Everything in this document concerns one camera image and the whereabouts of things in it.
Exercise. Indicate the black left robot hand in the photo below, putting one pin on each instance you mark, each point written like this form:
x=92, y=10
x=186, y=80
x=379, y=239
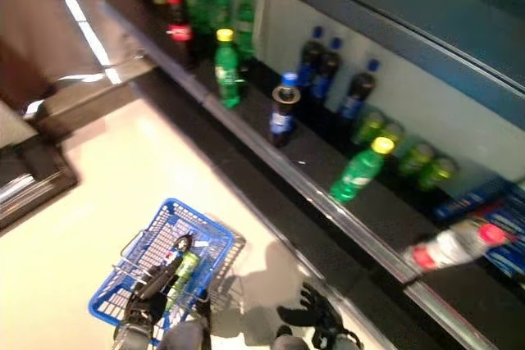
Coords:
x=147, y=296

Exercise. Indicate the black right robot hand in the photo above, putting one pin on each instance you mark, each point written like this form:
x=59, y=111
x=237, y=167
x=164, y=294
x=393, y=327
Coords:
x=328, y=323

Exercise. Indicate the blue plastic shopping basket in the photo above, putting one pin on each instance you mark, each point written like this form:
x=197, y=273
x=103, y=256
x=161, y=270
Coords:
x=197, y=219

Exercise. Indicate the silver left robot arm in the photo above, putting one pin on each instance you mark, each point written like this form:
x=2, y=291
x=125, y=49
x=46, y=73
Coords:
x=131, y=337

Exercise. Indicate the silver right robot leg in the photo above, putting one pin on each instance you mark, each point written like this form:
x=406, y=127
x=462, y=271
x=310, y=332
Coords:
x=289, y=342

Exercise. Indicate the silver robot leg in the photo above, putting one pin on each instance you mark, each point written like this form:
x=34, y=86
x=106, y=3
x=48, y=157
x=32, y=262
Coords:
x=184, y=335
x=289, y=342

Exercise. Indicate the silver left robot leg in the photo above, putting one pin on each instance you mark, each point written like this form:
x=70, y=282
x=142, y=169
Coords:
x=184, y=335

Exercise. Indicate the clear water bottle red label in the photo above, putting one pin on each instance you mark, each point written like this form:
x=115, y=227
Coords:
x=451, y=247

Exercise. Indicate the black shelf board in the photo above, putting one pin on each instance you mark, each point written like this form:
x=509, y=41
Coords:
x=316, y=149
x=389, y=26
x=262, y=190

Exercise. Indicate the black display unit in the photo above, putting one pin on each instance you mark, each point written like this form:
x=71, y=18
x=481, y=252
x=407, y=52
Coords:
x=37, y=186

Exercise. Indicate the narrow blue cookie box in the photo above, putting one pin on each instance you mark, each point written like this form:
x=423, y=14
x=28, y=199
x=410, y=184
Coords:
x=467, y=200

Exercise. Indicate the dark stone plinth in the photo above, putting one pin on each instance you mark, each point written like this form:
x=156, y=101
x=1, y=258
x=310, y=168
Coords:
x=82, y=104

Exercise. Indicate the blue Oreo cookie box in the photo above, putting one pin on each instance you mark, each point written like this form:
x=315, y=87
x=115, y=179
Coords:
x=510, y=223

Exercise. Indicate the Coca-Cola bottle red cap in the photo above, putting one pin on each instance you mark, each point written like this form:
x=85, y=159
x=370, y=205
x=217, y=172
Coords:
x=180, y=30

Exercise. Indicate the brown end panel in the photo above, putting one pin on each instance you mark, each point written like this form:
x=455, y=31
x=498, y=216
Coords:
x=24, y=18

